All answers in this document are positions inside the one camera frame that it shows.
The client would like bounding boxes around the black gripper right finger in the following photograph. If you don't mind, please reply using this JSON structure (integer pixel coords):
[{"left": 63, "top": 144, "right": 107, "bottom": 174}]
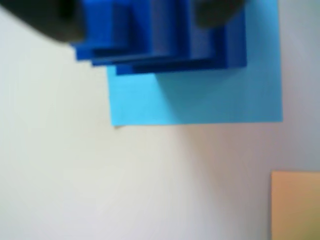
[{"left": 193, "top": 0, "right": 251, "bottom": 29}]

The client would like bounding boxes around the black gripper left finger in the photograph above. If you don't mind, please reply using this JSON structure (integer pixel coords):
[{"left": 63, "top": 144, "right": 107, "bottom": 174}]
[{"left": 0, "top": 0, "right": 87, "bottom": 44}]

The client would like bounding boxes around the tiny blue cube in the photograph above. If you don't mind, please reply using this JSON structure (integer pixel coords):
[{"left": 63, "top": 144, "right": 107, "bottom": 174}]
[{"left": 84, "top": 0, "right": 195, "bottom": 57}]

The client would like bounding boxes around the small blue cube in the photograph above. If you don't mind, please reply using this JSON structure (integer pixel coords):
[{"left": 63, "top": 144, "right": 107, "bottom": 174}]
[{"left": 71, "top": 0, "right": 216, "bottom": 62}]

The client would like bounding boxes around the light blue paper square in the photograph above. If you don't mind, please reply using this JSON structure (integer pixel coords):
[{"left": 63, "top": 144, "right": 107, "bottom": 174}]
[{"left": 106, "top": 0, "right": 284, "bottom": 127}]

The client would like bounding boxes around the orange paper square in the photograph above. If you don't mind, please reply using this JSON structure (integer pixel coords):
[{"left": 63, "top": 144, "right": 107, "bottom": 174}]
[{"left": 270, "top": 170, "right": 320, "bottom": 240}]

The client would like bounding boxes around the large blue cube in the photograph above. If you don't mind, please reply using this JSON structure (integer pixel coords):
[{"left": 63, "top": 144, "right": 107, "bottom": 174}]
[{"left": 115, "top": 9, "right": 248, "bottom": 76}]

